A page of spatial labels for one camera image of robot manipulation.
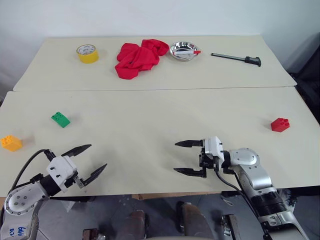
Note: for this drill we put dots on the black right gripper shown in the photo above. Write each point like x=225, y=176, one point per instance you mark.
x=208, y=163

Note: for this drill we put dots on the red cloth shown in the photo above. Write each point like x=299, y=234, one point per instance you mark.
x=138, y=58

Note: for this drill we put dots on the green toy brick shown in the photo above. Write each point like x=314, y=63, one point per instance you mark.
x=60, y=119

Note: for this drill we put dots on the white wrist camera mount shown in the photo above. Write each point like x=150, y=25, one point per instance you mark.
x=212, y=148
x=61, y=167

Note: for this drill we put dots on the red toy brick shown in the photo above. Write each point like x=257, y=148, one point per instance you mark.
x=280, y=125

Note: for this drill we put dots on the steel bowl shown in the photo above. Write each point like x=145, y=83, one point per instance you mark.
x=185, y=51

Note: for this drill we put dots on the white marker with red cap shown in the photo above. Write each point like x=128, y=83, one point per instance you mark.
x=186, y=52

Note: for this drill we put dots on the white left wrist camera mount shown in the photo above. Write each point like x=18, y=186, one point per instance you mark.
x=61, y=167

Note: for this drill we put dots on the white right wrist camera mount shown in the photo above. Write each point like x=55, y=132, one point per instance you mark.
x=212, y=148

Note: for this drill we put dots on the yellow tape roll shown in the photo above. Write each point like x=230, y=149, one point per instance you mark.
x=87, y=53

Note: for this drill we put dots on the black caliper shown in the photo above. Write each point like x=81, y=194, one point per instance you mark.
x=237, y=58

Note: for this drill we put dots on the orange toy brick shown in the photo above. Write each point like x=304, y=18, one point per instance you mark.
x=10, y=143

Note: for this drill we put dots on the dark rounded shape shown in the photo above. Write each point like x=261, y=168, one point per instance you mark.
x=193, y=221
x=135, y=225

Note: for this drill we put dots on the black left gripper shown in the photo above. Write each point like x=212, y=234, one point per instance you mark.
x=75, y=178

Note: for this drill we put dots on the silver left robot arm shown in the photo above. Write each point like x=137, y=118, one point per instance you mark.
x=20, y=202

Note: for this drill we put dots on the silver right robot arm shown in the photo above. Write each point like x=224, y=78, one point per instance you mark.
x=260, y=180

